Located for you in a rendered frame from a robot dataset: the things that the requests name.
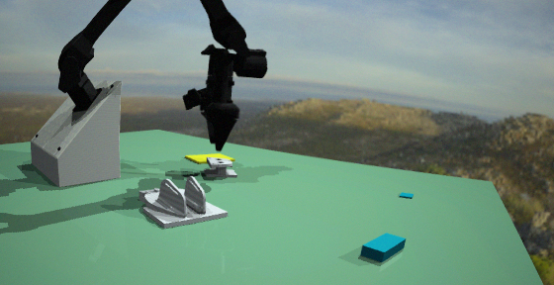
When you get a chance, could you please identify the small teal flat block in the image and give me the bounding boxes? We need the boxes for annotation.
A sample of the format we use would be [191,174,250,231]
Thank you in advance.
[400,192,414,199]

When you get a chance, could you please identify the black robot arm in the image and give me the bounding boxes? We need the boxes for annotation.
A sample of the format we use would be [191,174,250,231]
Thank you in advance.
[58,0,267,113]

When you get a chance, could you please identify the blue rectangular block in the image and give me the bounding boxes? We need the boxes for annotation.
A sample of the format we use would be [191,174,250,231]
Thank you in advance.
[360,233,406,262]

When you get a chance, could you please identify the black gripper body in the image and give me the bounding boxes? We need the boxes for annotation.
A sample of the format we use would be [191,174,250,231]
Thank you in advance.
[200,75,239,120]

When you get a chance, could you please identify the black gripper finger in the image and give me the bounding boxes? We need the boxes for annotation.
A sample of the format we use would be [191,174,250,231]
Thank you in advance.
[206,117,236,151]
[201,112,215,144]

